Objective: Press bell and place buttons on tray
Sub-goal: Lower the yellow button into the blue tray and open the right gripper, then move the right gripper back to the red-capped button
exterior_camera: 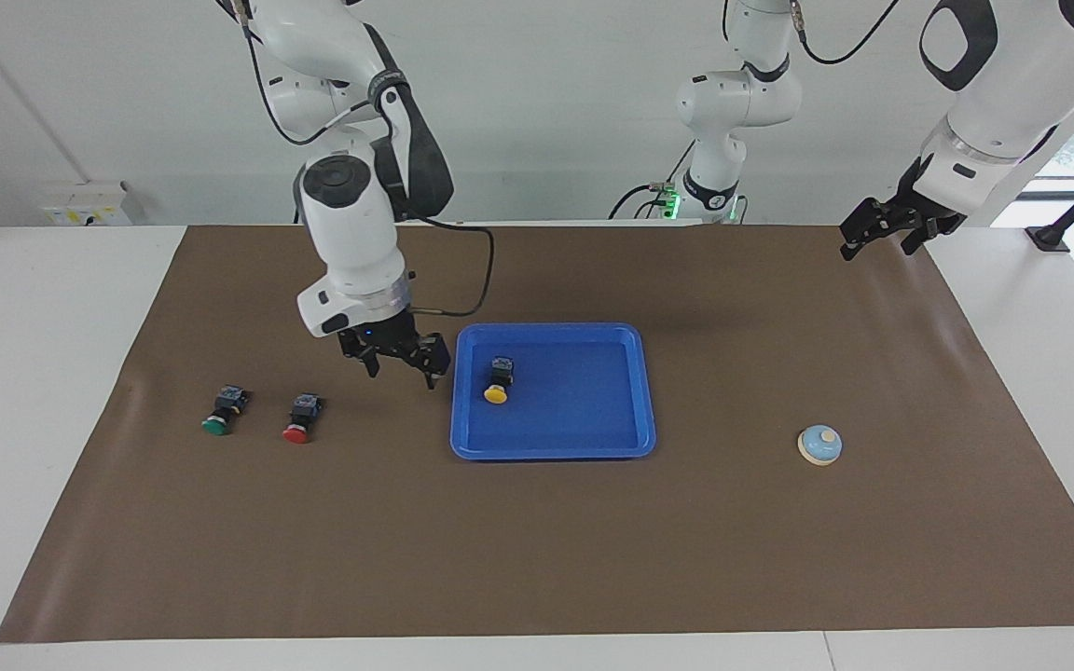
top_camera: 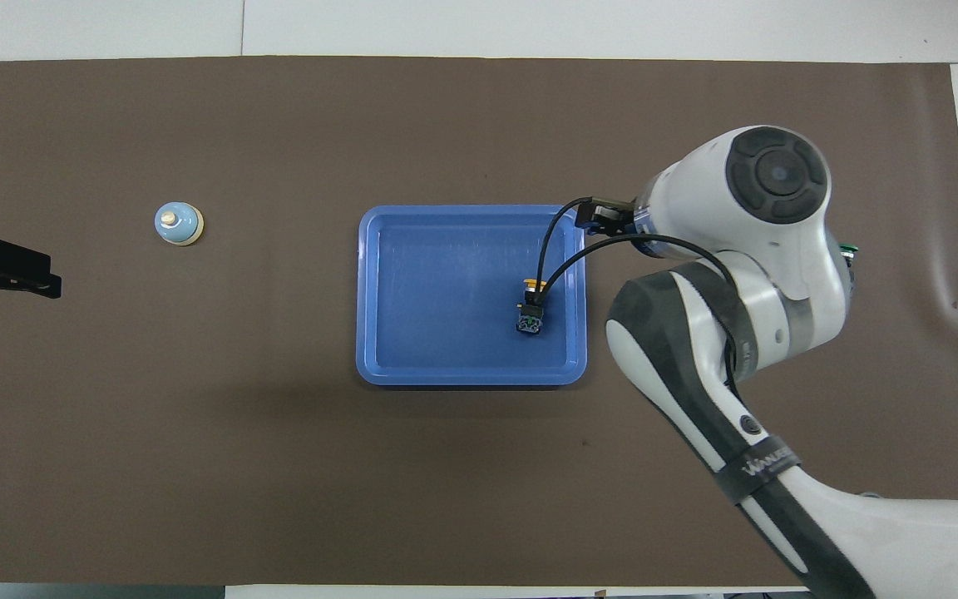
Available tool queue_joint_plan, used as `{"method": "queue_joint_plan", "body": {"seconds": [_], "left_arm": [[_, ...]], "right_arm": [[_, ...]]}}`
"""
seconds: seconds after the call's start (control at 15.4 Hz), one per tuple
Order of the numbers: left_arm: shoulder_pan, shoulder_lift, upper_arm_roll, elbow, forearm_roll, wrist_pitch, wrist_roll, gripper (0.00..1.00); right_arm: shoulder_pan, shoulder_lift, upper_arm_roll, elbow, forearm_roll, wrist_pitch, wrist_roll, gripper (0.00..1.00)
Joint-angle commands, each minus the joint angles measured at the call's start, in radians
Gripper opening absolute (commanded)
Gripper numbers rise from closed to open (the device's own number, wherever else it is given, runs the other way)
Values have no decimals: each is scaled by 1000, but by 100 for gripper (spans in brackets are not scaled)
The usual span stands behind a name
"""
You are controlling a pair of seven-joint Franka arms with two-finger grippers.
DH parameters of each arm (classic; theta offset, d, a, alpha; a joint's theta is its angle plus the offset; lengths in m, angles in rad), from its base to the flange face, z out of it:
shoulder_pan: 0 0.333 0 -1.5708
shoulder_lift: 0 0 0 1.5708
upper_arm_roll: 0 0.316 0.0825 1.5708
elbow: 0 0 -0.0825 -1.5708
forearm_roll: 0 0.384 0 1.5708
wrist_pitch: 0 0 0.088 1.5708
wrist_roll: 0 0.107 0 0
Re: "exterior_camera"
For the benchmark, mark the green push button switch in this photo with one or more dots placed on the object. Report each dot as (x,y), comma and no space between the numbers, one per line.
(225,410)

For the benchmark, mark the brown table mat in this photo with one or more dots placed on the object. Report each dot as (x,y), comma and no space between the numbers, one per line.
(537,540)

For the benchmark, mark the yellow push button switch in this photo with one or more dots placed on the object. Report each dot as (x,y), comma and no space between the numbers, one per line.
(498,377)

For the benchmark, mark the light blue desk bell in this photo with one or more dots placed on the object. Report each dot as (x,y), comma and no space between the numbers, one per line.
(818,447)

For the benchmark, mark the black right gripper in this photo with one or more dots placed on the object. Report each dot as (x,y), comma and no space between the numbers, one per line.
(397,340)

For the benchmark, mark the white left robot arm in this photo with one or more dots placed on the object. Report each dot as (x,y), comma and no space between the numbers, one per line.
(1012,93)

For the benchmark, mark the red push button switch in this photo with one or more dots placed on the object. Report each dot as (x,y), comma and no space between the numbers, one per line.
(302,416)

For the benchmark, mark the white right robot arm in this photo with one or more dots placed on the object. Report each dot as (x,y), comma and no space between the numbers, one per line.
(351,242)

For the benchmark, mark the white wall outlet box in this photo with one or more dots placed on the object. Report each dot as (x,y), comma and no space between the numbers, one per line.
(85,205)

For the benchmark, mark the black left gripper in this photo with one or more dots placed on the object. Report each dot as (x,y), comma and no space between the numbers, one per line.
(921,207)

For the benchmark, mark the blue plastic tray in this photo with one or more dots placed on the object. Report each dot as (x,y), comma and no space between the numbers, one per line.
(574,419)

